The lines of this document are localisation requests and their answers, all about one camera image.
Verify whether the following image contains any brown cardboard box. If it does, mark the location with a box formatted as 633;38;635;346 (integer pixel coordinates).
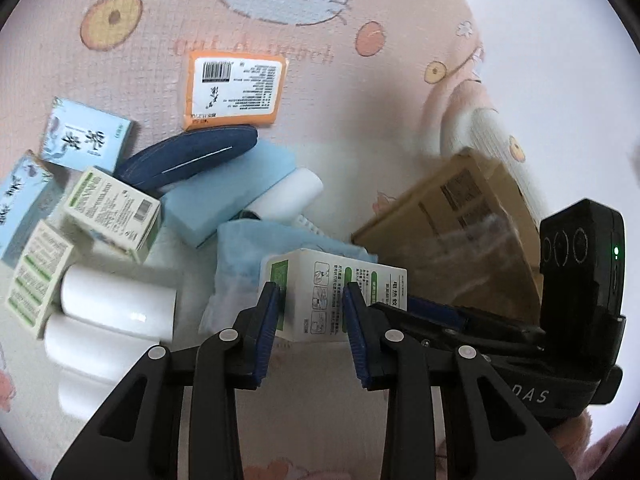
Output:
352;148;542;325

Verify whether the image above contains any blue wet wipes pack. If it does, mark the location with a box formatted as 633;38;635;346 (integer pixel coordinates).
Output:
198;219;378;335

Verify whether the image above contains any person right hand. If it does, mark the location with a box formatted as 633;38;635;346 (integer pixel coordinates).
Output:
549;411;639;479

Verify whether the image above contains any white paper roll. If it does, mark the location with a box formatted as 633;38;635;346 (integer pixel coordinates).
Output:
43;314;158;384
240;168;324;223
58;370;115;422
61;264;177;342

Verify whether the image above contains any white green medicine box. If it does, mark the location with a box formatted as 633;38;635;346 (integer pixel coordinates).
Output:
260;248;408;344

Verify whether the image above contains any light blue tea box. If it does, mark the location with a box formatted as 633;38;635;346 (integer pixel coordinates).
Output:
0;150;64;269
40;96;134;174

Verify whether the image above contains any orange tissue pack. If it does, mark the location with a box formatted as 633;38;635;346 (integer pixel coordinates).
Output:
182;51;288;131

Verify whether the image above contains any dark blue denim pouch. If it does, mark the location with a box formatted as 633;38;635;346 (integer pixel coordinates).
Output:
113;125;258;192

